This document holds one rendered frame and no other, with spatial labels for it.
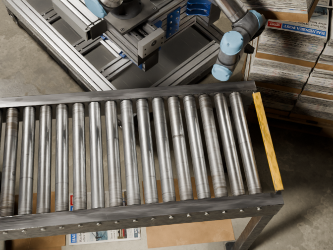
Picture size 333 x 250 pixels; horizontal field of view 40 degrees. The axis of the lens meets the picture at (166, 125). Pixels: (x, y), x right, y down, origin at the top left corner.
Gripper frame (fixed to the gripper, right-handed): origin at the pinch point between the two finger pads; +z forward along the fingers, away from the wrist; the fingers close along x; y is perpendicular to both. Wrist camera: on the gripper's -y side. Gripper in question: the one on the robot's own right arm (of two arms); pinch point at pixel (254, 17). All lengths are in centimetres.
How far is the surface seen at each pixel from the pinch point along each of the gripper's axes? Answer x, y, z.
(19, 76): 153, -46, -24
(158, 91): 27.8, -8.1, -40.7
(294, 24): -8.8, -19.1, 19.0
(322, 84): -20, -59, 21
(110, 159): 29, -8, -76
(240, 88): 0.3, -18.6, -22.8
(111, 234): 58, -81, -84
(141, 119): 27, -8, -56
